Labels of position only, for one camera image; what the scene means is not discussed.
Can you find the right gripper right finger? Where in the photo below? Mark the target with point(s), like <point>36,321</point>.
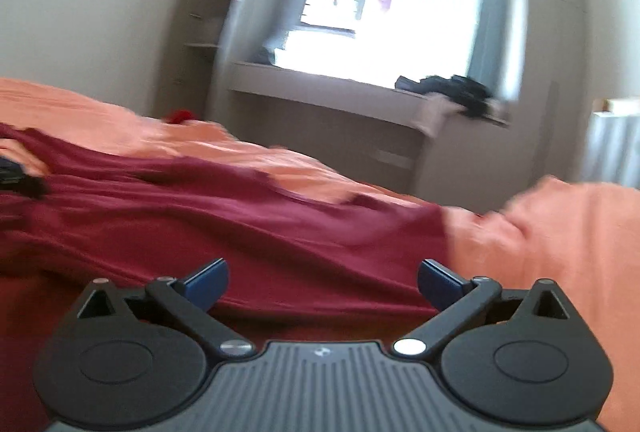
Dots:
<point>461,305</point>

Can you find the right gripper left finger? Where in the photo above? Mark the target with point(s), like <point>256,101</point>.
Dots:
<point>186,301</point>

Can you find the dark red garment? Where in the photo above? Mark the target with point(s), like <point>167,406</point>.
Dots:
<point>300,269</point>

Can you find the dark clothes pile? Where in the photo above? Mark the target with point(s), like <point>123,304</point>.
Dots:
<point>475,99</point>

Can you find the orange duvet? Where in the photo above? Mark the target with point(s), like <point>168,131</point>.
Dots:
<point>585,236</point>

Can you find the red pillow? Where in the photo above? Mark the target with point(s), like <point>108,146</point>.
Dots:
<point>180,117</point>

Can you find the tall grey wardrobe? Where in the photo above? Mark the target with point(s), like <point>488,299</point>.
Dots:
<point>541,135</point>

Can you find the grey window bench cabinet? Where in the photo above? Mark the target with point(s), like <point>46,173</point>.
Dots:
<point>369,134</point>

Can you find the white cloth on bench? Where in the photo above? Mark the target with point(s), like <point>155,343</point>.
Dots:
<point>433,111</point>

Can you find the white radiator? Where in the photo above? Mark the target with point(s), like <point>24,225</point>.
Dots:
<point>612,143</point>

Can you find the window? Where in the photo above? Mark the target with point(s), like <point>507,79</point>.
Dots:
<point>390,43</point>

